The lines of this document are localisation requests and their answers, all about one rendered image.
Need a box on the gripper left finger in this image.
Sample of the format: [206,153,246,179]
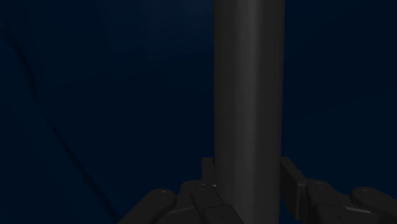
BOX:
[118,157,246,224]

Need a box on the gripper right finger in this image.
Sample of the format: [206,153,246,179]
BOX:
[280,156,397,224]

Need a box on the tall grey cylinder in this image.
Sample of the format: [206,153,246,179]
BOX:
[213,0,286,224]

